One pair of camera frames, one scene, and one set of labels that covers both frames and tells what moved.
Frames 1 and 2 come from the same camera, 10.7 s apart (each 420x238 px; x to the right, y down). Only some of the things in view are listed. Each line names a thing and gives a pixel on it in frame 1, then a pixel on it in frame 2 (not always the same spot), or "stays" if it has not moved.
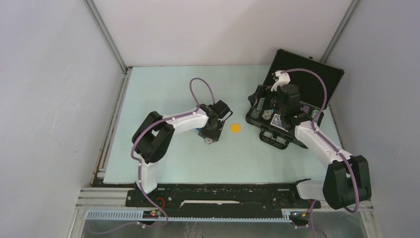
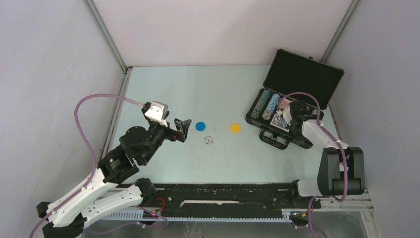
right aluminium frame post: (351, 10) stays
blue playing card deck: (277, 121) stays
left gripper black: (214, 136) -> (182, 126)
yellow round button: (235, 128) stays
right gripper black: (260, 92) -> (300, 137)
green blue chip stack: (256, 111) stays
